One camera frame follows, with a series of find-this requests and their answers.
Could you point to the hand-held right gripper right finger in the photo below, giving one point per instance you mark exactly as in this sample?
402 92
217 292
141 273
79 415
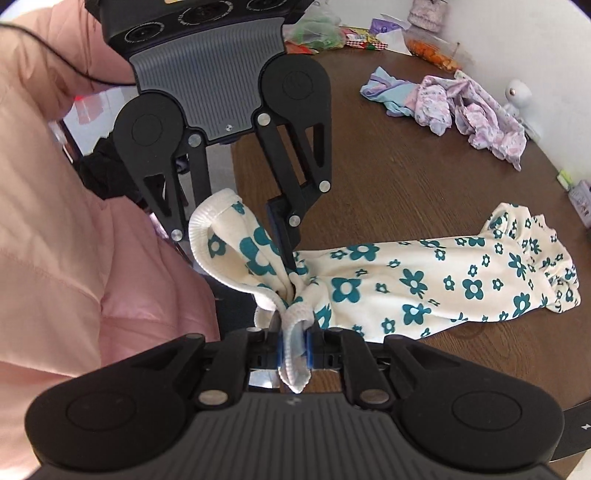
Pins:
309 353

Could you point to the pink floral garment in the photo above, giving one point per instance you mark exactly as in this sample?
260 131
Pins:
480 120

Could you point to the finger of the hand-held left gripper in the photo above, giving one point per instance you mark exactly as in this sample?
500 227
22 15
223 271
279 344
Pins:
288 207
201 170

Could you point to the red checked snack packet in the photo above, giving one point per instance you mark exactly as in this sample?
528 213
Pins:
364 41

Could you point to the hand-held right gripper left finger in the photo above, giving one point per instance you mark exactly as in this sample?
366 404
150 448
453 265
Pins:
280 353

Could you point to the cream green-flowered pants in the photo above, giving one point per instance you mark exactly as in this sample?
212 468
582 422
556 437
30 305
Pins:
369 286

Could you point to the purple blue garment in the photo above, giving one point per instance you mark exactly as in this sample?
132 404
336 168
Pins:
388 90

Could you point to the green packet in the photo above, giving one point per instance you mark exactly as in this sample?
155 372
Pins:
565 180

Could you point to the clear bag of green snacks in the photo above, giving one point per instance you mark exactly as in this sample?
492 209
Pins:
318 34

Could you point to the person's pink jacket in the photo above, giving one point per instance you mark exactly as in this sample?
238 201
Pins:
69 277

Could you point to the grey tin box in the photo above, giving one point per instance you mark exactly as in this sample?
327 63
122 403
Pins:
582 196

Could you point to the clear bag of oranges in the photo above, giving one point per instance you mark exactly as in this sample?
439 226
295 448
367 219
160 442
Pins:
429 50

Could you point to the white round toy robot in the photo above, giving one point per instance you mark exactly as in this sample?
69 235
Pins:
517 94

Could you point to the purple tissue packet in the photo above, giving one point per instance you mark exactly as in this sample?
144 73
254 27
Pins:
385 26

